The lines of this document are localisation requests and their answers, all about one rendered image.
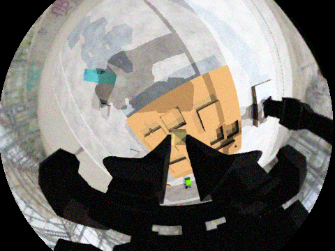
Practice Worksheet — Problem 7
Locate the small green block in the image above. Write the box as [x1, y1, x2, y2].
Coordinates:
[185, 178, 192, 186]

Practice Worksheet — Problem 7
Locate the teal block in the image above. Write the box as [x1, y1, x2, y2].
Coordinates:
[83, 69, 117, 84]

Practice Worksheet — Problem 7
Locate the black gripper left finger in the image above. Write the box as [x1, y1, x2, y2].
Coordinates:
[103, 134, 171, 204]

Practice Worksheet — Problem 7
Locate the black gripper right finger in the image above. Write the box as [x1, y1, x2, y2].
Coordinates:
[185, 134, 262, 201]

